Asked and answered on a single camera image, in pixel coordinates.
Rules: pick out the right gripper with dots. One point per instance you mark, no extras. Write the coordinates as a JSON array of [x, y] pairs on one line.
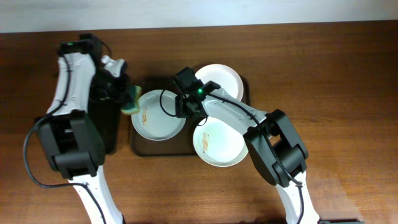
[[180, 100]]

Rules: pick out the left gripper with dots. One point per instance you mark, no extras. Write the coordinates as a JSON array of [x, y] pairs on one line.
[[118, 89]]

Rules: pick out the green yellow sponge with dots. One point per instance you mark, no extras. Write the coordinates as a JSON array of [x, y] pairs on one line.
[[131, 100]]

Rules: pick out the white plate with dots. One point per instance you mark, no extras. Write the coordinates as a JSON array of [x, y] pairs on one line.
[[223, 75], [218, 144], [151, 122]]

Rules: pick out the white plate bottom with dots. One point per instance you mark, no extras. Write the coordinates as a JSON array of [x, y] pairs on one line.
[[218, 144]]

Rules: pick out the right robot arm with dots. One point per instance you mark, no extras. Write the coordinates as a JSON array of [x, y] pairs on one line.
[[277, 151]]

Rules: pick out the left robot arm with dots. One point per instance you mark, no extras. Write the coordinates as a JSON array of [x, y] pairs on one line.
[[81, 125]]

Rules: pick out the black tray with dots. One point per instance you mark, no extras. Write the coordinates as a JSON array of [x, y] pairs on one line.
[[105, 116]]

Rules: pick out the brown serving tray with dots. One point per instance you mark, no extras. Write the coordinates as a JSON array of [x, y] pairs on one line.
[[179, 145]]

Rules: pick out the white plate top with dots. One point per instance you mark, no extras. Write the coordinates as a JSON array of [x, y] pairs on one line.
[[223, 75]]

